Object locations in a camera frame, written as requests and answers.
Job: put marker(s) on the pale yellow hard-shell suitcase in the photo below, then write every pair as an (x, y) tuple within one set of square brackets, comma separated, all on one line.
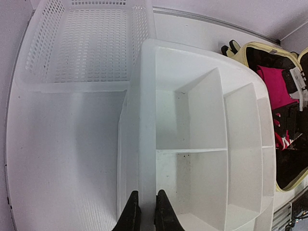
[(292, 162)]

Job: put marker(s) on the white perforated plastic basket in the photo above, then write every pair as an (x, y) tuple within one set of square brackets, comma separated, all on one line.
[(83, 45)]

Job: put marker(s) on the white plastic drawer organizer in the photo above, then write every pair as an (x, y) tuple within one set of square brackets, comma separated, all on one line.
[(196, 132)]

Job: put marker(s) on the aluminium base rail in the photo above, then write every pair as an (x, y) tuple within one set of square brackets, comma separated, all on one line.
[(293, 216)]

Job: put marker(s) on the red t-shirt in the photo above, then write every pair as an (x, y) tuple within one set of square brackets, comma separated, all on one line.
[(279, 98)]

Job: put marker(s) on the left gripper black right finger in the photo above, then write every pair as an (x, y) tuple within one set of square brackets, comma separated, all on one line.
[(165, 218)]

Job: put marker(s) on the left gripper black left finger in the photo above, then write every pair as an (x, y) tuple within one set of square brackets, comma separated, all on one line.
[(130, 219)]

